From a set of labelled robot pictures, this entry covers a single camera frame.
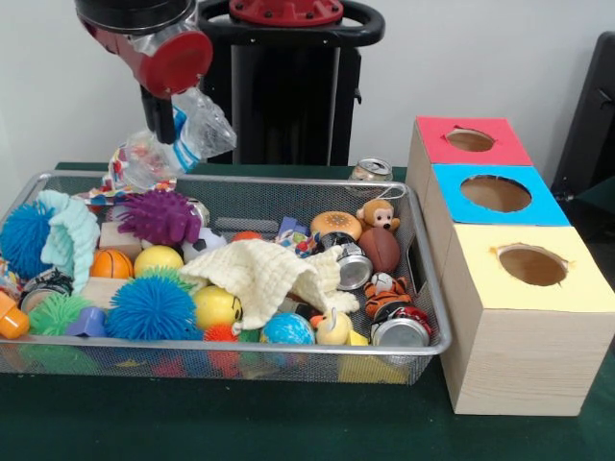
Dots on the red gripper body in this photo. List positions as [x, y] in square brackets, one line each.
[168, 62]

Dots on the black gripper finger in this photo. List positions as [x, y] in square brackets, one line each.
[165, 120]
[146, 108]

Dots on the crushed clear plastic bottle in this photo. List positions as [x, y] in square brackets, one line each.
[192, 134]

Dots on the colourful dotted cloth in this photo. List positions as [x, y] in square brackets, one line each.
[113, 182]

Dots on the light teal cloth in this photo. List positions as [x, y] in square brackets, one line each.
[67, 235]

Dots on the cream fluffy cloth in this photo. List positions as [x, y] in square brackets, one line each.
[269, 278]

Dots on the silver soda can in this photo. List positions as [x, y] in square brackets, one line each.
[370, 169]

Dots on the wooden box with three holes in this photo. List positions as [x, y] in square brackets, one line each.
[528, 360]

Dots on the purple spiky ball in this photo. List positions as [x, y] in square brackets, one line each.
[156, 216]

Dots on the toy hamburger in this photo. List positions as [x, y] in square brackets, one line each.
[336, 225]

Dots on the brown monkey plush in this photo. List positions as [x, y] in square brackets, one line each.
[379, 216]

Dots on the brown toy football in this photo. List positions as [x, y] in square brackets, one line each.
[380, 249]

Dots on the orange tiger plush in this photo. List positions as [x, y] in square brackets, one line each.
[384, 293]

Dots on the dark green tablecloth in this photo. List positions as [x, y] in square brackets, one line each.
[600, 192]
[240, 422]

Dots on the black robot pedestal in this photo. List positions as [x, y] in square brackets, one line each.
[288, 96]

